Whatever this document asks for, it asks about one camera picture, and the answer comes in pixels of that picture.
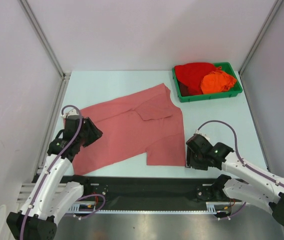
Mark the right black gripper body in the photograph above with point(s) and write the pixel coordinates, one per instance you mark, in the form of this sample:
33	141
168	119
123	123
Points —
192	156

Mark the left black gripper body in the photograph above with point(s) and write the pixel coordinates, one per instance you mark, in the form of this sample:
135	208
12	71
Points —
90	133

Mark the pink t shirt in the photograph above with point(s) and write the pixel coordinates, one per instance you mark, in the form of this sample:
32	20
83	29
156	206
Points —
143	122

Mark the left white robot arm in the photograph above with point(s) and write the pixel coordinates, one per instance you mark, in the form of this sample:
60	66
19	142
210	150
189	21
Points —
41	213

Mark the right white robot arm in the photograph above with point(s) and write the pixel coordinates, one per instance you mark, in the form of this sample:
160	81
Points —
241	181

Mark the dark maroon t shirt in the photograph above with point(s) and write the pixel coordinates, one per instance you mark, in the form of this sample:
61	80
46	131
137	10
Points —
183	90

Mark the orange t shirt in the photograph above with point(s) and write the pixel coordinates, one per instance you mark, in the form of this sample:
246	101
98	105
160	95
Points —
217	81

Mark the green plastic bin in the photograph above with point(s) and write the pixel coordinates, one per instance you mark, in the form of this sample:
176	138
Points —
237	89

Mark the red t shirt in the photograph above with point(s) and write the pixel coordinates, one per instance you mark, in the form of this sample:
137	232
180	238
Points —
191	75

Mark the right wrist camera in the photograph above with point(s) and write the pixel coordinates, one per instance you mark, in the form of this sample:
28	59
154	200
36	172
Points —
197	132

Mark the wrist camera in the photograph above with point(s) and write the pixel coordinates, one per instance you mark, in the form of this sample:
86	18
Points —
197	132
66	115

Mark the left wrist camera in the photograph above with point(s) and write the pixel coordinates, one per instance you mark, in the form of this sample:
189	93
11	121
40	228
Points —
66	115

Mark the white cable duct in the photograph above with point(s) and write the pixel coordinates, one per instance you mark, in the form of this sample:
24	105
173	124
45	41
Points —
203	208

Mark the aluminium frame rail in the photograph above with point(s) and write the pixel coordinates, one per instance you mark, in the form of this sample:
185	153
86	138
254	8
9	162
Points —
27	188

